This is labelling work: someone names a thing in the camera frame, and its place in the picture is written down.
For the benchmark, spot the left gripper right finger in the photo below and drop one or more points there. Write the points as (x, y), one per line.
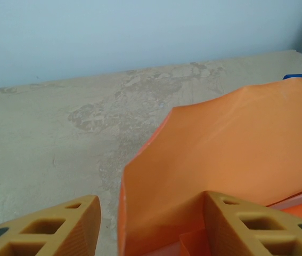
(246, 229)

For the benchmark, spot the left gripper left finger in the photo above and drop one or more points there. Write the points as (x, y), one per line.
(47, 229)

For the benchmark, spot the orange wrapping paper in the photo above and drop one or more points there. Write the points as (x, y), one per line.
(220, 146)

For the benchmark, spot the blue tape dispenser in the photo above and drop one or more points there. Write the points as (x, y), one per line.
(300, 76)

